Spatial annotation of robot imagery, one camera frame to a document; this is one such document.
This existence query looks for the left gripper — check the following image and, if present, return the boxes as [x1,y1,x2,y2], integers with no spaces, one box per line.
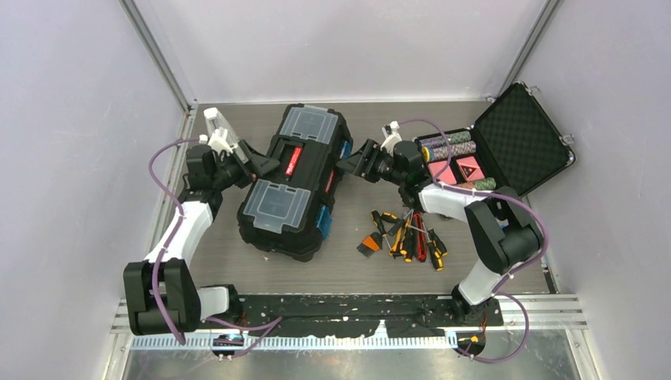
[212,145,278,193]

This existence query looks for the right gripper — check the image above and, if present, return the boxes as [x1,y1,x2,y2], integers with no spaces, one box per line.
[336,140,405,188]

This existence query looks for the black plastic toolbox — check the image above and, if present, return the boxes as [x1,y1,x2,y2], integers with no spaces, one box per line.
[237,104,353,262]

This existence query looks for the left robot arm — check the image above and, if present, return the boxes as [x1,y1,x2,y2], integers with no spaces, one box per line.
[123,139,279,345]

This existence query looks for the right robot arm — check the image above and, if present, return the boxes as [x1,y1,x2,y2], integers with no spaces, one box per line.
[336,139,548,325]

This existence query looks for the white metronome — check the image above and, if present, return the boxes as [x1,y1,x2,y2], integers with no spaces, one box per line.
[203,107,246,164]

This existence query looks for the orange black bit holder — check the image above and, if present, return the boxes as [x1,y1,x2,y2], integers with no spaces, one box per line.
[357,232,382,258]

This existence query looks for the pink card deck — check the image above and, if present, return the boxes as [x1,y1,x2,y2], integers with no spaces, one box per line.
[428,160,457,184]

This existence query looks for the red black pliers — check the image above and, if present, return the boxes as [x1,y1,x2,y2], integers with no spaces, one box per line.
[412,212,426,262]

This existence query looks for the poker chip row top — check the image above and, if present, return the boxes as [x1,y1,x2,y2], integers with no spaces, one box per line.
[419,131,472,149]

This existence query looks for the red card deck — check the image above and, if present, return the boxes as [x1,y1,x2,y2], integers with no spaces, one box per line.
[457,155,485,182]

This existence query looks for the yellow black screwdriver right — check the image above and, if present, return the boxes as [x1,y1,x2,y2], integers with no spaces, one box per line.
[419,220,446,272]

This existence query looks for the poker chip row green red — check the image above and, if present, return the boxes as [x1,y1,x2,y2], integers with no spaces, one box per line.
[456,177,497,191]

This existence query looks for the black aluminium poker chip case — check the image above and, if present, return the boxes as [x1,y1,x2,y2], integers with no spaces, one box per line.
[415,82,576,196]

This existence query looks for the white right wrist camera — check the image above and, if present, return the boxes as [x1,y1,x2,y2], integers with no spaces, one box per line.
[381,120,403,154]

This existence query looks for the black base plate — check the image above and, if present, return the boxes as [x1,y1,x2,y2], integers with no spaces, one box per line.
[230,294,503,338]

